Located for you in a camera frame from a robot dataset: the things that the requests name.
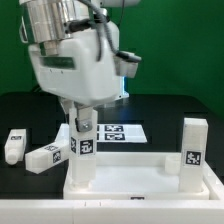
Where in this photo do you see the white L-shaped obstacle fence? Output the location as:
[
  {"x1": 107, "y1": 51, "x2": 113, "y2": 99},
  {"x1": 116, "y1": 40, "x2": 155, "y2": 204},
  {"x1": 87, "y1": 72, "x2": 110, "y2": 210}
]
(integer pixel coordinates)
[{"x1": 0, "y1": 161, "x2": 224, "y2": 224}]

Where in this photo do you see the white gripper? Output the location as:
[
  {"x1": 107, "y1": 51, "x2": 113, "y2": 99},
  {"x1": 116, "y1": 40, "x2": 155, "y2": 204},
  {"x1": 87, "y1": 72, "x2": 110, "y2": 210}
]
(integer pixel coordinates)
[{"x1": 28, "y1": 34, "x2": 122, "y2": 133}]

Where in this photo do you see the white marker base plate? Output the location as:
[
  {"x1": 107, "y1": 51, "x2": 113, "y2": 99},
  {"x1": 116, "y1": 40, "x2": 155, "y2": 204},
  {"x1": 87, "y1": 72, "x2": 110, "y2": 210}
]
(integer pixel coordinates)
[{"x1": 54, "y1": 123, "x2": 148, "y2": 144}]

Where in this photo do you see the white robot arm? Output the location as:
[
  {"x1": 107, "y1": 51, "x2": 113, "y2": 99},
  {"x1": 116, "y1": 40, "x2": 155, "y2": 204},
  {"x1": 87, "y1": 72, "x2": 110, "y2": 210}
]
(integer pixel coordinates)
[{"x1": 19, "y1": 0, "x2": 141, "y2": 132}]

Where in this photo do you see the white desk top tray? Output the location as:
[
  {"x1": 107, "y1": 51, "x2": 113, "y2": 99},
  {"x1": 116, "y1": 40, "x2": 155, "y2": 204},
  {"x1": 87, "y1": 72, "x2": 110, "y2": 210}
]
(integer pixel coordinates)
[{"x1": 63, "y1": 152, "x2": 210, "y2": 200}]

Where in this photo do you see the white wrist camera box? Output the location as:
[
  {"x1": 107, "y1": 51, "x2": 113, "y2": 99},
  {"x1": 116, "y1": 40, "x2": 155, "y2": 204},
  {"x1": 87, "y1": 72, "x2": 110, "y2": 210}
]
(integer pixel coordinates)
[{"x1": 114, "y1": 51, "x2": 142, "y2": 78}]

